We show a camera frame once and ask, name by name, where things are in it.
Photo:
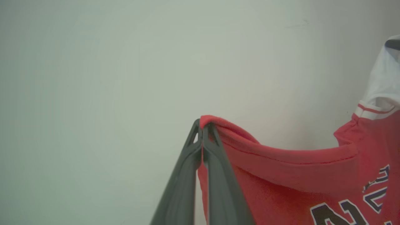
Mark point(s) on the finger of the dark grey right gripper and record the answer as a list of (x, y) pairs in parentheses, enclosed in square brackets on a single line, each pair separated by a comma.
[(393, 44)]

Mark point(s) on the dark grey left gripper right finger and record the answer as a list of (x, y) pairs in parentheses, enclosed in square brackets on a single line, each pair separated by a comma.
[(222, 193)]

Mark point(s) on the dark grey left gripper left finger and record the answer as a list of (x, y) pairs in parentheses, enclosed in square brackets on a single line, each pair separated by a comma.
[(181, 187)]

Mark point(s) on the red basketball jersey with lettering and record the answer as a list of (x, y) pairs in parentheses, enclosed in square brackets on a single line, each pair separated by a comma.
[(297, 181)]

